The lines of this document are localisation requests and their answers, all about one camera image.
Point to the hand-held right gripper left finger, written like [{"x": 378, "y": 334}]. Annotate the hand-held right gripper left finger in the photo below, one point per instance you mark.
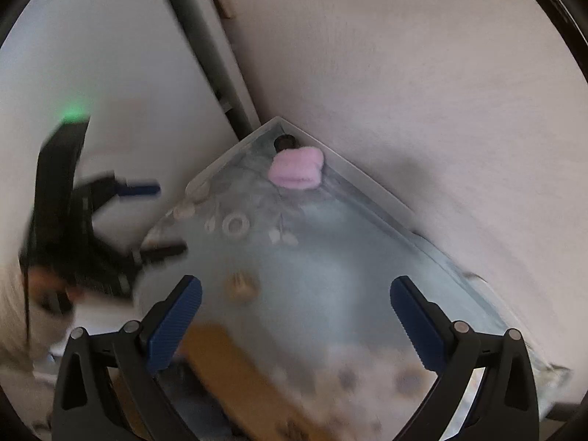
[{"x": 177, "y": 321}]

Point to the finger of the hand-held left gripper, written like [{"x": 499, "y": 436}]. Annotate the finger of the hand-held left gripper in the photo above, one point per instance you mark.
[
  {"x": 140, "y": 189},
  {"x": 161, "y": 253}
]

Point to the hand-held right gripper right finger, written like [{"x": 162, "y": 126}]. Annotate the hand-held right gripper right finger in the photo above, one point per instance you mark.
[{"x": 420, "y": 326}]

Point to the clear plastic storage box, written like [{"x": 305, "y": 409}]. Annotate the clear plastic storage box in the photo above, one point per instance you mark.
[{"x": 367, "y": 183}]

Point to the person's left forearm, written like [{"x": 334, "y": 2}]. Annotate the person's left forearm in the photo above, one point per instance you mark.
[{"x": 14, "y": 326}]

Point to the person's left hand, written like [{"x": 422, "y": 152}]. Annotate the person's left hand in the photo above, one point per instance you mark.
[{"x": 48, "y": 287}]

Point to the cardboard box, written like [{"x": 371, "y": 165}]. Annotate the cardboard box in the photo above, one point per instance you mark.
[{"x": 229, "y": 367}]

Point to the dark round object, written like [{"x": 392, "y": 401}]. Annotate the dark round object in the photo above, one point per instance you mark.
[{"x": 285, "y": 142}]

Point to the pink fluffy sock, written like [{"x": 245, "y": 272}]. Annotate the pink fluffy sock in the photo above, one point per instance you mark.
[{"x": 296, "y": 167}]

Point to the dark metal frame post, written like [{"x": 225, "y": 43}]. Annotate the dark metal frame post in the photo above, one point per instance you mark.
[{"x": 206, "y": 41}]

